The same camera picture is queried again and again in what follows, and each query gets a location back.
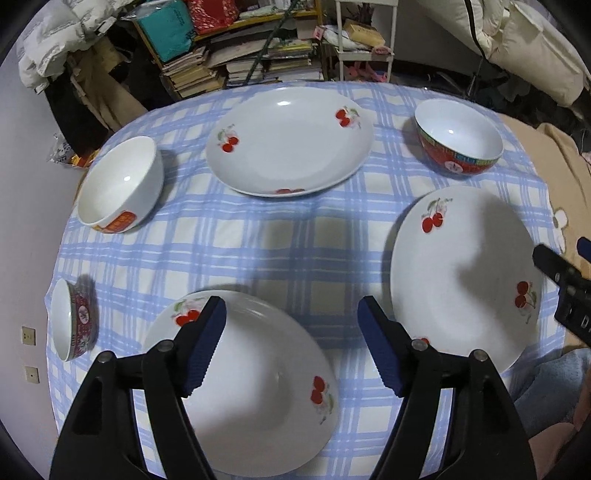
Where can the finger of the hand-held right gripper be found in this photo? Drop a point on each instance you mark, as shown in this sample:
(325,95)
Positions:
(585,249)
(551,263)

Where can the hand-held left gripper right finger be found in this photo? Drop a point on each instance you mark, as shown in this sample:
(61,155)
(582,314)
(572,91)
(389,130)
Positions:
(381,346)

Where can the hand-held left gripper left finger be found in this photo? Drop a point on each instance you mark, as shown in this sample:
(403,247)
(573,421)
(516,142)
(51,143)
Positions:
(205,341)

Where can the white cherry print plate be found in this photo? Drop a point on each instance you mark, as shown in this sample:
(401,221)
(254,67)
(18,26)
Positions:
(286,147)
(461,286)
(258,369)

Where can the small red patterned bowl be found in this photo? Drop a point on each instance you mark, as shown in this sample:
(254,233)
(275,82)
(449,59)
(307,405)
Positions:
(60,318)

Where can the white bowl with red label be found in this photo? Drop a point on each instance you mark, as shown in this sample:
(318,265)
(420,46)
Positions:
(120,184)

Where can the light blue fleece cloth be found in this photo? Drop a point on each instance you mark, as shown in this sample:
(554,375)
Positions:
(554,383)

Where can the blue checked cloth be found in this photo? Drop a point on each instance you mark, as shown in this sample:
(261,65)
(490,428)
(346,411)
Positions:
(277,240)

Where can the pink cloth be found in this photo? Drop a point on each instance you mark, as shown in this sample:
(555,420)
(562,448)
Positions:
(558,452)

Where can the red patterned bowl green band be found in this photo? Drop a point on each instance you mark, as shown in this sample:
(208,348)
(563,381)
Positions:
(457,134)

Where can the cream folded duvet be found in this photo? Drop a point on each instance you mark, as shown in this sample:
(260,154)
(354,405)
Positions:
(521,41)

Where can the clear plastic snack bag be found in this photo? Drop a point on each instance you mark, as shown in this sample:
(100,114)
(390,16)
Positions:
(69,152)

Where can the black hanging garment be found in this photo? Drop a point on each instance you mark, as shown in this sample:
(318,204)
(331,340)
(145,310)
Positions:
(64,115)

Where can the stack of old books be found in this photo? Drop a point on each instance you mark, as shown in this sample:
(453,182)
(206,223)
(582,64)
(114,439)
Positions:
(194,74)

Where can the tan hanging cloth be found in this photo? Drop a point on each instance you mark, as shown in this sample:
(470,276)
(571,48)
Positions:
(106,92)

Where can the white metal trolley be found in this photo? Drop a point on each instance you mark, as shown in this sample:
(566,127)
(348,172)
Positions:
(364,50)

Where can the stack of magazines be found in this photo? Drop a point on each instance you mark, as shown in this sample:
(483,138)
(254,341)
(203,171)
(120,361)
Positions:
(286,62)

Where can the brown package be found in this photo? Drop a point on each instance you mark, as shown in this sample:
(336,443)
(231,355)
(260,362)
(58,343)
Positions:
(364,33)

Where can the green pole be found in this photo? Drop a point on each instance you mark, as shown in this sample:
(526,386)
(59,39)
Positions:
(270,41)

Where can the teal bag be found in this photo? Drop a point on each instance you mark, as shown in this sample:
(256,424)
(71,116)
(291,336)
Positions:
(166,27)

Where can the yellow wooden shelf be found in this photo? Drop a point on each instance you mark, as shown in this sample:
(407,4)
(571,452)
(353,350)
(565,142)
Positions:
(258,27)

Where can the red patterned bag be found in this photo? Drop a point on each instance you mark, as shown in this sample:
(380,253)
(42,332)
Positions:
(212,14)

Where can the white quilted duvet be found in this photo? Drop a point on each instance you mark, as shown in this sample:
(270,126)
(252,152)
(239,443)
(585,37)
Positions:
(55,37)

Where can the beige wall socket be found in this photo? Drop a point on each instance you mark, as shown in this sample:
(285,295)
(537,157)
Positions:
(32,374)
(29,336)

